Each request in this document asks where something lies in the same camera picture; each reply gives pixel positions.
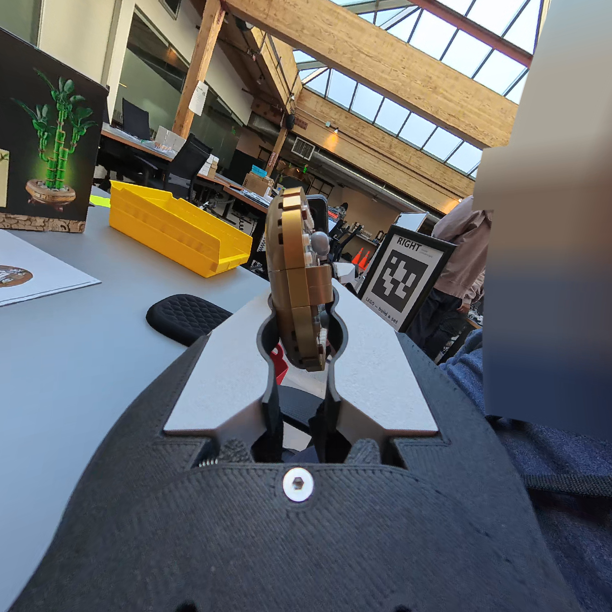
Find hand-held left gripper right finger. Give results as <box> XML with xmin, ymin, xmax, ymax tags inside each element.
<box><xmin>311</xmin><ymin>282</ymin><xmax>440</xmax><ymax>462</ymax></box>

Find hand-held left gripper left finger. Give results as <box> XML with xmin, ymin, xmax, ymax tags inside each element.
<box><xmin>164</xmin><ymin>292</ymin><xmax>280</xmax><ymax>462</ymax></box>

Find round gold lego base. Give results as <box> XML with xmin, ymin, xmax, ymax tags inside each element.
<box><xmin>265</xmin><ymin>186</ymin><xmax>335</xmax><ymax>373</ymax></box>

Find yellow plastic bin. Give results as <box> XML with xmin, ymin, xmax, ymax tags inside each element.
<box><xmin>109</xmin><ymin>180</ymin><xmax>253</xmax><ymax>278</ymax></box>

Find lego instruction booklet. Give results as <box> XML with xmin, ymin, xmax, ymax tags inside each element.
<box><xmin>0</xmin><ymin>229</ymin><xmax>102</xmax><ymax>307</ymax></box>

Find black lego set box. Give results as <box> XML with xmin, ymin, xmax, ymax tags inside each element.
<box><xmin>0</xmin><ymin>26</ymin><xmax>110</xmax><ymax>234</ymax></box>

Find white board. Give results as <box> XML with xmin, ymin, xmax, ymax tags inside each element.
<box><xmin>392</xmin><ymin>212</ymin><xmax>428</xmax><ymax>235</ymax></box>

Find black padded wrist rest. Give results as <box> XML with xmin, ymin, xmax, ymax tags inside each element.
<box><xmin>146</xmin><ymin>294</ymin><xmax>233</xmax><ymax>347</ymax></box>

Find cardboard box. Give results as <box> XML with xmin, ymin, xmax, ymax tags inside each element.
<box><xmin>243</xmin><ymin>172</ymin><xmax>275</xmax><ymax>197</ymax></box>

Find black mesh office chair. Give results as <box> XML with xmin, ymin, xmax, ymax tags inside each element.
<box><xmin>163</xmin><ymin>134</ymin><xmax>213</xmax><ymax>204</ymax></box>

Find white boxes on desk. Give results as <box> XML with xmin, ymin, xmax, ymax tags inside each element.
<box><xmin>154</xmin><ymin>125</ymin><xmax>186</xmax><ymax>154</ymax></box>

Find wooden office desk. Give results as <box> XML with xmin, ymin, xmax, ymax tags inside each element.
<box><xmin>100</xmin><ymin>123</ymin><xmax>175</xmax><ymax>163</ymax></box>

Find black strap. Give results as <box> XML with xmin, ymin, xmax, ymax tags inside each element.
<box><xmin>523</xmin><ymin>473</ymin><xmax>612</xmax><ymax>498</ymax></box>

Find wooden post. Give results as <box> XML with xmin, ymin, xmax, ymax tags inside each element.
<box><xmin>171</xmin><ymin>0</ymin><xmax>225</xmax><ymax>139</ymax></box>

